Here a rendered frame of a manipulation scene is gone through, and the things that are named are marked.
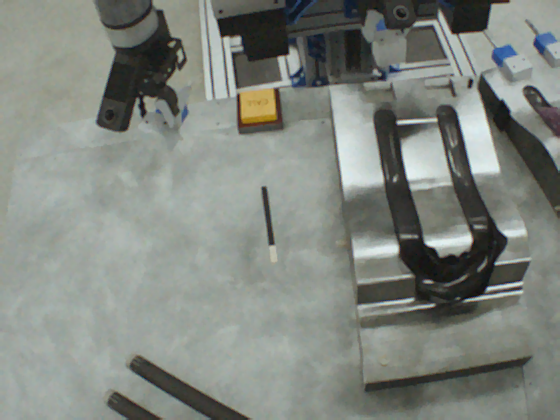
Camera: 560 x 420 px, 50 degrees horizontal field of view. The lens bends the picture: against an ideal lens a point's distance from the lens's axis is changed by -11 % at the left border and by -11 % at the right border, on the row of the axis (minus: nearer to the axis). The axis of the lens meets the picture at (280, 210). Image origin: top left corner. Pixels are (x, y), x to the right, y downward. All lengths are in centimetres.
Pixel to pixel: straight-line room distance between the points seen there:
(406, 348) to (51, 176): 72
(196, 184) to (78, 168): 24
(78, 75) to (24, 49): 36
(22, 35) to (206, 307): 202
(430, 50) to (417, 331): 130
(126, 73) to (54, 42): 184
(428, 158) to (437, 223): 14
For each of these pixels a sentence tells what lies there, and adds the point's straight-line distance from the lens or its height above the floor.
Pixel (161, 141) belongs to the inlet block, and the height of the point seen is 94.
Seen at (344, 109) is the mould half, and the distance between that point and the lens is 109.
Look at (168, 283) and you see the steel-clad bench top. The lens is 108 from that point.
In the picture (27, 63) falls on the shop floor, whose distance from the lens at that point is 272.
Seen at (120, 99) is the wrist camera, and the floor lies 109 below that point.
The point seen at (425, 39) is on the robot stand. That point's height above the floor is 21.
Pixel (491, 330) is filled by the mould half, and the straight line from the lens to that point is 97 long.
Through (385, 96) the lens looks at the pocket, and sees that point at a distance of 114.
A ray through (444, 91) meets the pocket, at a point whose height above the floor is 86.
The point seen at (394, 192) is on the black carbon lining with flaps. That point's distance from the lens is 102.
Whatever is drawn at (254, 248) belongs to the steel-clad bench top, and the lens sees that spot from 108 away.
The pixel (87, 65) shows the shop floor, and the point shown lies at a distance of 256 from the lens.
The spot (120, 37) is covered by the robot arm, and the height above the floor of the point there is 118.
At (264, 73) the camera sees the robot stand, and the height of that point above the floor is 21.
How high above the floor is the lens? 177
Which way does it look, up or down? 62 degrees down
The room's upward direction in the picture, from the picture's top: 11 degrees counter-clockwise
